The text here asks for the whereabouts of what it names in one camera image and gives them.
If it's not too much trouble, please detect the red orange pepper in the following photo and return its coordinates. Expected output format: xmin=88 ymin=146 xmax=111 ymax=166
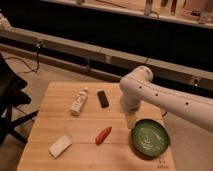
xmin=95 ymin=127 xmax=112 ymax=145

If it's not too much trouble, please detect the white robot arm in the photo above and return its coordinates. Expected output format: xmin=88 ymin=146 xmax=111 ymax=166
xmin=119 ymin=66 xmax=213 ymax=132

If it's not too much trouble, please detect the green bowl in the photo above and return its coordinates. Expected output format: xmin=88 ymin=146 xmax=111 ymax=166
xmin=131 ymin=119 xmax=170 ymax=158

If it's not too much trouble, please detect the black rectangular block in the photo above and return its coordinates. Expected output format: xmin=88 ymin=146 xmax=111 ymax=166
xmin=97 ymin=91 xmax=109 ymax=108

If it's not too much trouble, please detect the white bottle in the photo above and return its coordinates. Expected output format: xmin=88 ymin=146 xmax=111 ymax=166
xmin=70 ymin=87 xmax=88 ymax=116

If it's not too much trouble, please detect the white sponge block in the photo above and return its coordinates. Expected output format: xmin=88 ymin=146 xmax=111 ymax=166
xmin=49 ymin=135 xmax=72 ymax=158

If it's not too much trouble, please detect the black office chair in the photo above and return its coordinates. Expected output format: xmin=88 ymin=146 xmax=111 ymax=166
xmin=0 ymin=53 xmax=38 ymax=145

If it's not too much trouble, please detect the black cable on floor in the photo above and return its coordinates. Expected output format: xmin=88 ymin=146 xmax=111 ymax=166
xmin=3 ymin=39 xmax=44 ymax=76

